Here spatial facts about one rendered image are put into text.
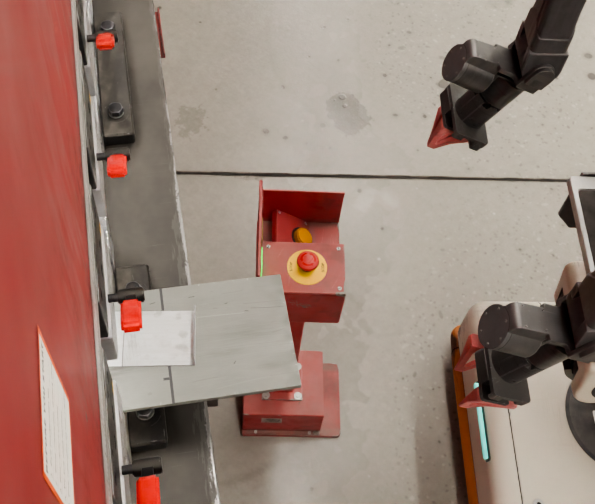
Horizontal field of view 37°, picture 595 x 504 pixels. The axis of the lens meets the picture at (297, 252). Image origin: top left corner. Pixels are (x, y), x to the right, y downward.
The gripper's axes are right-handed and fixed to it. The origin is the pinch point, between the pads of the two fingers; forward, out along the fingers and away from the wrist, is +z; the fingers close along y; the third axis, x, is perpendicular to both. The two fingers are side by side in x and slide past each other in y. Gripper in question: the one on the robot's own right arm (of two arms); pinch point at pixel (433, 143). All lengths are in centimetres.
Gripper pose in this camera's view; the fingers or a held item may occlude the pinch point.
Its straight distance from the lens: 150.9
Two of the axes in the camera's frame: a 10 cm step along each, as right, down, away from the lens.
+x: 8.6, 2.4, 4.5
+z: -5.1, 4.4, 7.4
